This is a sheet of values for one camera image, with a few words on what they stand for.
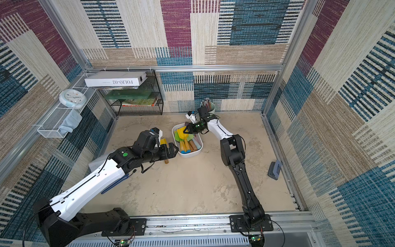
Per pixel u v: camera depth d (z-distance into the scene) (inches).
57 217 15.0
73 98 29.7
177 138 39.9
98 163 37.3
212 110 40.1
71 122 26.9
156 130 26.8
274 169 34.3
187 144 37.8
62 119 28.7
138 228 28.8
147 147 22.2
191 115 38.7
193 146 37.3
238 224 28.7
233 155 27.0
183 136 40.1
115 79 30.9
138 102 39.1
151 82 37.4
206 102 40.2
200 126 36.3
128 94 38.2
